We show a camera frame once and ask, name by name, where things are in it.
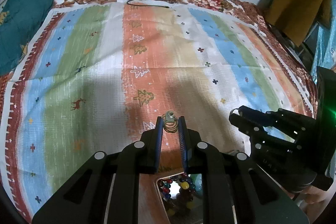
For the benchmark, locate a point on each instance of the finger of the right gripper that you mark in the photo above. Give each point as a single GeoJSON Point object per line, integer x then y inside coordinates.
{"type": "Point", "coordinates": [252, 115]}
{"type": "Point", "coordinates": [244, 125]}

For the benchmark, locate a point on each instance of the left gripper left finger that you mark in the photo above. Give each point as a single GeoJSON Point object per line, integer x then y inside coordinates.
{"type": "Point", "coordinates": [105, 189]}

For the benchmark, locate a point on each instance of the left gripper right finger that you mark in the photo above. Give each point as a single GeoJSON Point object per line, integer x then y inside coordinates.
{"type": "Point", "coordinates": [235, 189]}

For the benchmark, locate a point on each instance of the green jade bangle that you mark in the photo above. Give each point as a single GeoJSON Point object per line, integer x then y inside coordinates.
{"type": "Point", "coordinates": [197, 181]}

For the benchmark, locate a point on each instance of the right human hand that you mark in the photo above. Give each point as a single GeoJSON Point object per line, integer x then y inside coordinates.
{"type": "Point", "coordinates": [316, 201]}

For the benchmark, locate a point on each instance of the silver metal tin box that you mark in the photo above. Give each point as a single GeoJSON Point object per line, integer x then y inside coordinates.
{"type": "Point", "coordinates": [178, 197]}

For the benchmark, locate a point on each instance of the striped colourful cloth mat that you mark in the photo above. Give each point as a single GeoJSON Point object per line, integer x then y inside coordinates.
{"type": "Point", "coordinates": [131, 69]}

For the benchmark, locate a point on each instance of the teal quilted blanket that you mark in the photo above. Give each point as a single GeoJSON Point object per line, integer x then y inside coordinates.
{"type": "Point", "coordinates": [20, 20]}

